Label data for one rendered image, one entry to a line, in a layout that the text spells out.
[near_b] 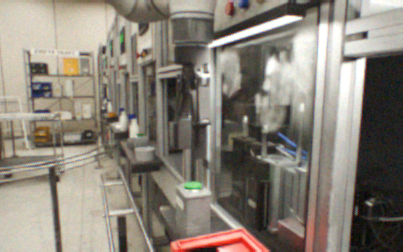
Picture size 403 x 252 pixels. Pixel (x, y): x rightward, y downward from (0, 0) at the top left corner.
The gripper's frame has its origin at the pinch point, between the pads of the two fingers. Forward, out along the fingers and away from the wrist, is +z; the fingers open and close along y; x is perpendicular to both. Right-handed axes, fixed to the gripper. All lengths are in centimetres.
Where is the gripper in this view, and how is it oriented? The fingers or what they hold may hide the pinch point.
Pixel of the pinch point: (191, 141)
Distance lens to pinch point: 63.0
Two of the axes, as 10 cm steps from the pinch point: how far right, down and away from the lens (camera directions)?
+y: -3.8, -1.8, 9.1
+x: -9.3, 0.6, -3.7
